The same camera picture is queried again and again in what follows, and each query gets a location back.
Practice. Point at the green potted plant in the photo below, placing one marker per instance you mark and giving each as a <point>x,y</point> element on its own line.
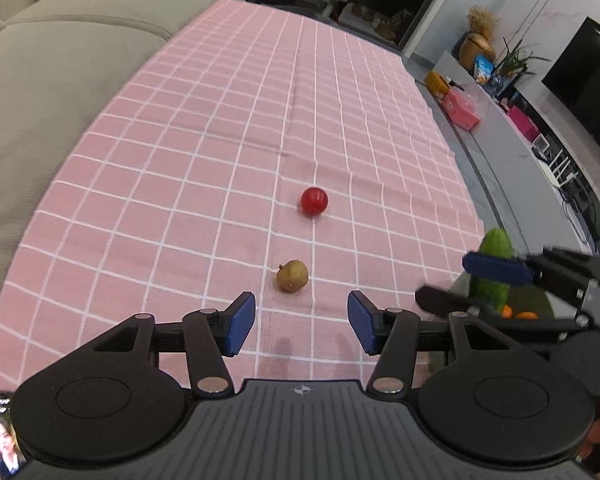
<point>513,65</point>

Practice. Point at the green cucumber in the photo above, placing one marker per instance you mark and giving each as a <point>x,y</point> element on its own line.
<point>487,287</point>

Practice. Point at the brown longan upper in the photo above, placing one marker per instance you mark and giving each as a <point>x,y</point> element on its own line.
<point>292,276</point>

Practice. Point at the pink box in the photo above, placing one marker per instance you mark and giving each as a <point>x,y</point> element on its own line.
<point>461,109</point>

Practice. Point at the blue snack bag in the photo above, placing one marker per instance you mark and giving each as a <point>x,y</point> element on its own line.
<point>483,69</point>

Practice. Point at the black television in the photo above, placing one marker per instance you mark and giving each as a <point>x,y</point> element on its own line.
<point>574,77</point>

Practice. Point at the orange box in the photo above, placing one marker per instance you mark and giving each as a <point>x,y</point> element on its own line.
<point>437,85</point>

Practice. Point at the red cherry tomato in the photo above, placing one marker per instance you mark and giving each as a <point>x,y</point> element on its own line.
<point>313,201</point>

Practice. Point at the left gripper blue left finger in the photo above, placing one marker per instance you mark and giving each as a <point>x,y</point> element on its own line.
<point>210,336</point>

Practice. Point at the beige sofa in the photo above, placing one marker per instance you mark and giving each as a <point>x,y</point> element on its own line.
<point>61,61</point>

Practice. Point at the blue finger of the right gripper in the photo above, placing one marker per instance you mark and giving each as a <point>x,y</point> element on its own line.
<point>439,302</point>
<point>496,269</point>

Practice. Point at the pink checked tablecloth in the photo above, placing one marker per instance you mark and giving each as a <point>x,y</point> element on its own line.
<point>185,191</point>

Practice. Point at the large orange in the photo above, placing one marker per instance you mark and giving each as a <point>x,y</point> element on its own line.
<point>526,315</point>

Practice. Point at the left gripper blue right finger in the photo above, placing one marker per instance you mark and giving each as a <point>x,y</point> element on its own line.
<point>391,335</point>

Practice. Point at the green perforated colander bowl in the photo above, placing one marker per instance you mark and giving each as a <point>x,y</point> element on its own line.
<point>522,301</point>

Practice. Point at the golden vase with dried flowers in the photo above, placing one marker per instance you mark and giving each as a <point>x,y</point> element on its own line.
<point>482,24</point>

